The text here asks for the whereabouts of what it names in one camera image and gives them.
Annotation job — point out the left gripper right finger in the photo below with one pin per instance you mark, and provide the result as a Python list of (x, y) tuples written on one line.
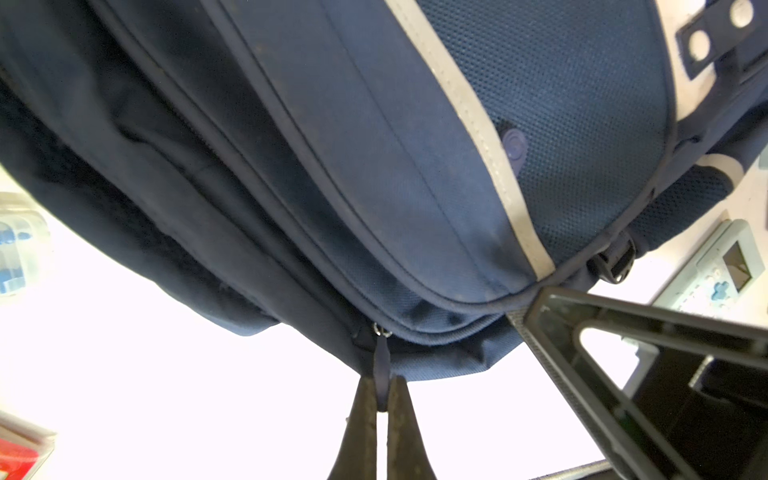
[(407, 458)]

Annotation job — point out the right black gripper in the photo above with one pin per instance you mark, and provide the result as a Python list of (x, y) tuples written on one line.
[(695, 407)]

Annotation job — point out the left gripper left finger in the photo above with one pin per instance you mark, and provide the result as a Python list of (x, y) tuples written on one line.
[(357, 455)]

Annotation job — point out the navy blue student backpack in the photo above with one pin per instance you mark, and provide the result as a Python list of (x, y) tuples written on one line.
[(422, 168)]

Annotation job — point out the red booklet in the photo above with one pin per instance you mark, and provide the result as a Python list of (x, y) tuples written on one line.
[(24, 447)]

